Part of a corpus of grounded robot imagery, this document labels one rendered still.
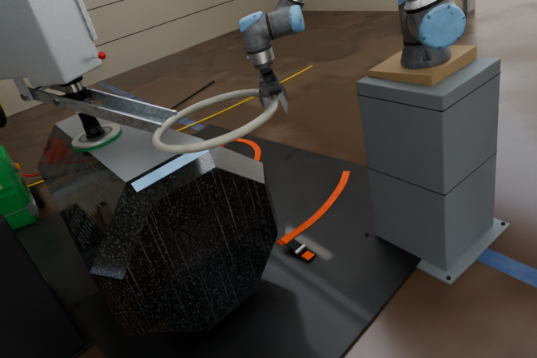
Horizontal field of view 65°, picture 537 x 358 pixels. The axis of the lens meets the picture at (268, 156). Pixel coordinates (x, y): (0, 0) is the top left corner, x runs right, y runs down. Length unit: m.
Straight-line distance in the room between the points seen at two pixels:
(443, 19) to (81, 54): 1.35
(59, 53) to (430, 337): 1.78
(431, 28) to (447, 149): 0.46
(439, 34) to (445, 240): 0.87
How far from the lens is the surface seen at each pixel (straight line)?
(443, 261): 2.04
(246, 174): 1.73
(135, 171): 1.60
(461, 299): 1.99
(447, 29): 1.55
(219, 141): 1.36
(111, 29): 7.02
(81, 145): 1.97
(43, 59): 1.84
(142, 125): 1.73
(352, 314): 1.92
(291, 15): 1.49
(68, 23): 1.87
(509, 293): 2.04
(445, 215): 1.87
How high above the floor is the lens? 1.49
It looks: 28 degrees down
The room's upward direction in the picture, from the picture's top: 14 degrees counter-clockwise
